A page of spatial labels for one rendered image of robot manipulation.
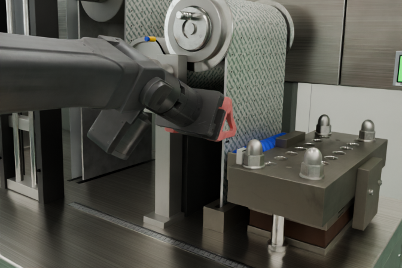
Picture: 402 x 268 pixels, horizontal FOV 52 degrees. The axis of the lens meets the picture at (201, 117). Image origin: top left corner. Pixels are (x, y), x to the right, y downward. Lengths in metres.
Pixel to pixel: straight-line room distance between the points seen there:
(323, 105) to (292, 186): 2.85
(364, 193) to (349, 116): 2.65
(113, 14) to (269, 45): 0.32
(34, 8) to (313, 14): 0.58
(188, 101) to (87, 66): 0.22
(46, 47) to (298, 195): 0.42
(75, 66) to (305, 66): 0.70
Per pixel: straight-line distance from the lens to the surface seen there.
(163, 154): 0.75
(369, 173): 0.77
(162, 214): 0.79
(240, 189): 0.68
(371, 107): 3.37
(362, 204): 0.79
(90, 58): 0.39
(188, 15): 0.72
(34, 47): 0.35
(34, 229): 0.80
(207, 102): 0.59
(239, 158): 0.70
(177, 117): 0.57
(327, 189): 0.63
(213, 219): 0.76
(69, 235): 0.76
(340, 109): 3.43
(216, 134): 0.59
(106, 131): 0.52
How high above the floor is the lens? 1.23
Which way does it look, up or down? 10 degrees down
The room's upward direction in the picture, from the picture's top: 1 degrees clockwise
